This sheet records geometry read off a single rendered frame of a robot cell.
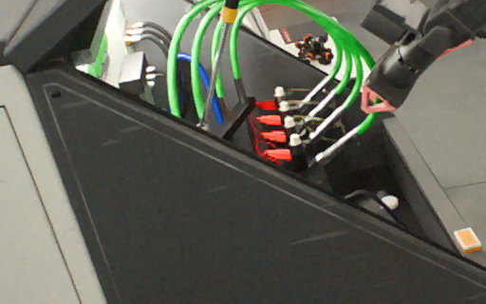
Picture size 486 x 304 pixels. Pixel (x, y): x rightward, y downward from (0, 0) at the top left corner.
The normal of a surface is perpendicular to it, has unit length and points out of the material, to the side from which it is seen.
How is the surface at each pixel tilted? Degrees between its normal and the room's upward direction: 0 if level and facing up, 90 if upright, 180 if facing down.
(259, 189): 90
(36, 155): 90
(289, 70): 90
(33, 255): 90
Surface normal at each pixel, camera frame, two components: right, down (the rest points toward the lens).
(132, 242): 0.16, 0.39
